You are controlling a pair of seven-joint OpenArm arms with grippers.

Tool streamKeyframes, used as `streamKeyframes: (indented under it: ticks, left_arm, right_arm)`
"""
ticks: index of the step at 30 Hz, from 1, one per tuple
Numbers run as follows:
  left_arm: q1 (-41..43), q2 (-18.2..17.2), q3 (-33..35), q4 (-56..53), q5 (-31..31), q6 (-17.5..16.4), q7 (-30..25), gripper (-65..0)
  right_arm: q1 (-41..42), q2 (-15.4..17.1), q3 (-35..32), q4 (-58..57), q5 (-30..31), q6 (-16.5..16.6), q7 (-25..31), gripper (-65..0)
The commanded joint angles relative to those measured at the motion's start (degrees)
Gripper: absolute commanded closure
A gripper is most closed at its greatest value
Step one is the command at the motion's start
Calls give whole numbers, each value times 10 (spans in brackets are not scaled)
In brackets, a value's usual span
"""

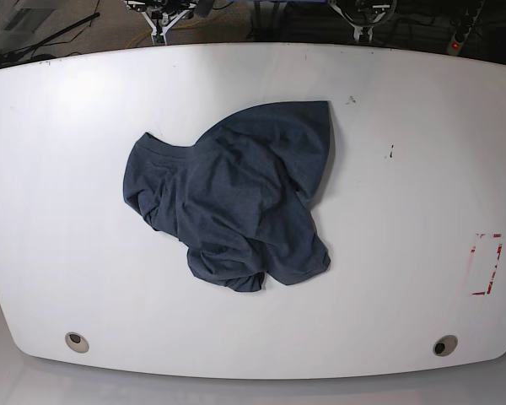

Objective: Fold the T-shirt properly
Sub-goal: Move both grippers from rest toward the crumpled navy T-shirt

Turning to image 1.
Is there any table cable grommet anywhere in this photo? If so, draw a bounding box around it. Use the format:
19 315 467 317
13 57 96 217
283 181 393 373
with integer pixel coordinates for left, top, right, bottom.
65 332 89 354
433 335 458 357

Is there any dark blue T-shirt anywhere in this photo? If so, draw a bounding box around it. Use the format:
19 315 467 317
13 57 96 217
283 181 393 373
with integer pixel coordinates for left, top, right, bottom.
122 100 332 293

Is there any red tape rectangle marking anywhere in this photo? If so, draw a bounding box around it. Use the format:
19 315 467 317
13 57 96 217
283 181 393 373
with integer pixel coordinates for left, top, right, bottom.
466 233 503 296

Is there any left table cable grommet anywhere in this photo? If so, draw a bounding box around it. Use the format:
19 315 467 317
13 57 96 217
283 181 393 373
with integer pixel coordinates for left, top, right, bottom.
65 332 89 354

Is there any black tripod leg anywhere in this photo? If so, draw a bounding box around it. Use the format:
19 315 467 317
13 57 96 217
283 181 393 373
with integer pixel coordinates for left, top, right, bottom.
0 11 101 71

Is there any black power strip red switch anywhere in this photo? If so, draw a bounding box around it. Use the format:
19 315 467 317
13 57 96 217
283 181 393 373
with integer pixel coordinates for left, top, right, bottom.
446 1 483 56

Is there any right table cable grommet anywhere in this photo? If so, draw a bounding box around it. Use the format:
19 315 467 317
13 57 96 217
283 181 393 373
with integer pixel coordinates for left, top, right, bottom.
433 335 458 357

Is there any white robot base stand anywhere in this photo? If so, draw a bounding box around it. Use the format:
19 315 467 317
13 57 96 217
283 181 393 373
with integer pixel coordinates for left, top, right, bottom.
327 0 398 44
142 10 187 46

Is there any yellow cable on floor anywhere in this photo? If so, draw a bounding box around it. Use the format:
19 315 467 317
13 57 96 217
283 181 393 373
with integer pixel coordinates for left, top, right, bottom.
128 16 203 50

